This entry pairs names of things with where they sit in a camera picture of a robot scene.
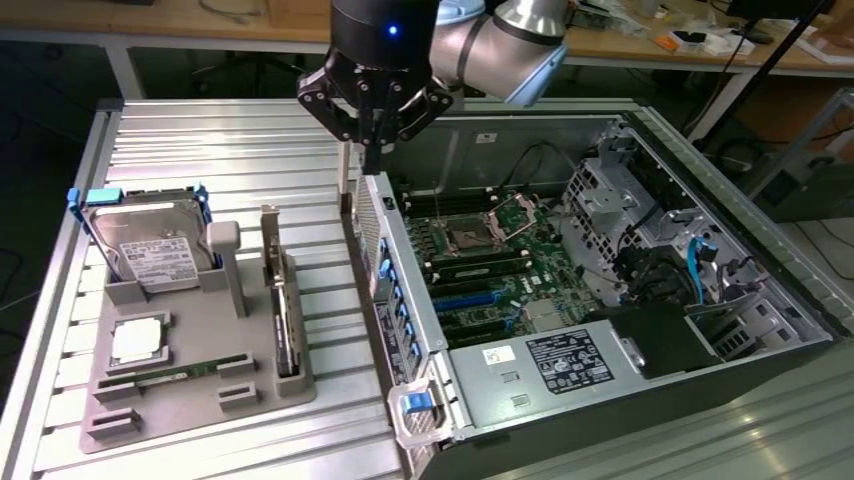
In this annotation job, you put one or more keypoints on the metal socket cover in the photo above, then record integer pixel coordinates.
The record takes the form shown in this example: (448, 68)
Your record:
(514, 215)

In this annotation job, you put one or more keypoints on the black monitor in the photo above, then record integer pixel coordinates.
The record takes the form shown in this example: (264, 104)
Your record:
(754, 7)

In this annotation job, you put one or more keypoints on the silver cpu chip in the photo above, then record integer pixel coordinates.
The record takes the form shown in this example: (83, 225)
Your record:
(136, 341)

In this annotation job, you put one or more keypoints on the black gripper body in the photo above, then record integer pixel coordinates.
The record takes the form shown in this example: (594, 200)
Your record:
(374, 30)

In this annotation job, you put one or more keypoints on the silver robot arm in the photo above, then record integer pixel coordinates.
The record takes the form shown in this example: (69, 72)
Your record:
(507, 45)

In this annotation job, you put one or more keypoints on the blue expansion slot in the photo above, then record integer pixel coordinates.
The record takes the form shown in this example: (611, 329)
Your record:
(467, 300)

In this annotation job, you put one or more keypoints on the black equipment box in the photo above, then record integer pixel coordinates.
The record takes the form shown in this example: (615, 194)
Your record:
(821, 190)

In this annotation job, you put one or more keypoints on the grey printed parts rack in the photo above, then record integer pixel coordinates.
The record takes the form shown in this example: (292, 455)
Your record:
(193, 420)

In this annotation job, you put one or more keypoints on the black nvidia graphics card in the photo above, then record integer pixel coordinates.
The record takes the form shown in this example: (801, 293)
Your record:
(283, 320)

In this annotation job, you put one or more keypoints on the silver disk bay cage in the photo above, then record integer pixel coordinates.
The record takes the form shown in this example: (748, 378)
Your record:
(600, 210)

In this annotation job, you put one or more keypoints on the black tripod pole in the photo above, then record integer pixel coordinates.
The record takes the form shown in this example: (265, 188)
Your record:
(760, 67)

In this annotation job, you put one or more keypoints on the wooden desk white frame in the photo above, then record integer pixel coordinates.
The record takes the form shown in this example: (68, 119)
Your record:
(167, 20)

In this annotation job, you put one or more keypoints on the green motherboard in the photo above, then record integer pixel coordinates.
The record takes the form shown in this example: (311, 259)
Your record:
(540, 280)

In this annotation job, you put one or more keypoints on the blue disk caddy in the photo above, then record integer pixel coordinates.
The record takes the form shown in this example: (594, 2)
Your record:
(103, 196)

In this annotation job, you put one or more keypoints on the grey power supply unit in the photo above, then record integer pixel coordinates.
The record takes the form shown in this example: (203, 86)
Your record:
(494, 380)

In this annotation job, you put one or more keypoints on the blue case latch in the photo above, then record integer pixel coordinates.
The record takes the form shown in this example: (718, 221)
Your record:
(415, 404)

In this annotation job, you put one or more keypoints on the black chair base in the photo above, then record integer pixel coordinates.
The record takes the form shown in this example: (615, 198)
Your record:
(267, 65)

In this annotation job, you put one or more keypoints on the silver hard disk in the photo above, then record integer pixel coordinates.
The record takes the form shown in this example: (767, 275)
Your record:
(156, 250)

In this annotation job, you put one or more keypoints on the cpu socket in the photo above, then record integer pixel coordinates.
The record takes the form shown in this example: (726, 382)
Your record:
(467, 234)

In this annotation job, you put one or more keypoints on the green ram stick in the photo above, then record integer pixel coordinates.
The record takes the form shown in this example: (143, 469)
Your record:
(193, 371)

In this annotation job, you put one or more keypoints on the open black pc case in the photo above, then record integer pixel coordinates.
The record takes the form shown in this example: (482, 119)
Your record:
(600, 425)

